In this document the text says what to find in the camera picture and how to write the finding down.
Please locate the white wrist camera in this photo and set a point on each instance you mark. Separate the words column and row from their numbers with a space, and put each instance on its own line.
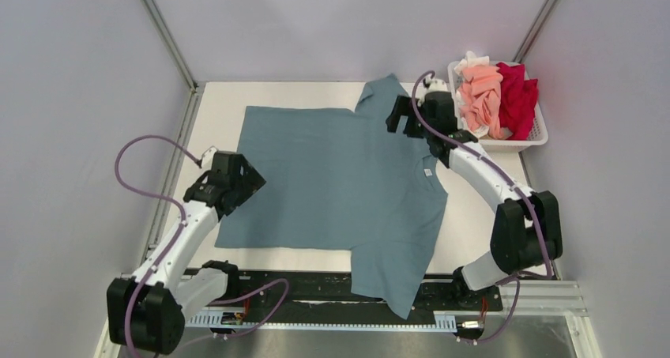
column 205, row 163
column 434, row 84

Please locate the blue-grey t shirt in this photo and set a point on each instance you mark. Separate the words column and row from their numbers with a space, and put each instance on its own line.
column 336, row 179

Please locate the white t shirt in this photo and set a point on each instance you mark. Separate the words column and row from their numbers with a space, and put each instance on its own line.
column 469, row 60

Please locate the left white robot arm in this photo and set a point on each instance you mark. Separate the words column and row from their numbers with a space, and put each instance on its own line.
column 148, row 310

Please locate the pink t shirt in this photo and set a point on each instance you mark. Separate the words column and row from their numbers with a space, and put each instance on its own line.
column 480, row 93

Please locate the left aluminium frame post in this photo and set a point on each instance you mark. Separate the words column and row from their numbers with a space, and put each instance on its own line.
column 156, row 17

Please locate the aluminium frame post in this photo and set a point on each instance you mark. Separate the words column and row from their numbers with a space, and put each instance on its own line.
column 541, row 19
column 156, row 17

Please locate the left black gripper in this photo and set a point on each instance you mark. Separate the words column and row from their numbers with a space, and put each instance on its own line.
column 251, row 182

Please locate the red t shirt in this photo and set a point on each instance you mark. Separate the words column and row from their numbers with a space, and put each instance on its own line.
column 518, row 96

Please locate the right aluminium frame post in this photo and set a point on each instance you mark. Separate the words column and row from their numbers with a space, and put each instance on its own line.
column 541, row 19

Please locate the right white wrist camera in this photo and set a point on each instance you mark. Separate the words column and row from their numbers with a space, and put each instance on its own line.
column 434, row 84

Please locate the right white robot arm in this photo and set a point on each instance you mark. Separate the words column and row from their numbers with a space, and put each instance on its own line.
column 526, row 230

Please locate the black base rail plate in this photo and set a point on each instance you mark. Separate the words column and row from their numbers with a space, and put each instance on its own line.
column 323, row 301

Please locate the white plastic laundry basket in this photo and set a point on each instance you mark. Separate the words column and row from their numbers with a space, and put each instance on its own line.
column 538, row 134

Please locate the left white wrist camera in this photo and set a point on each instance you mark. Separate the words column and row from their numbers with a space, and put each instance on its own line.
column 205, row 163

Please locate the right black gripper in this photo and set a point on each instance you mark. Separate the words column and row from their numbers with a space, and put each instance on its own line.
column 402, row 107

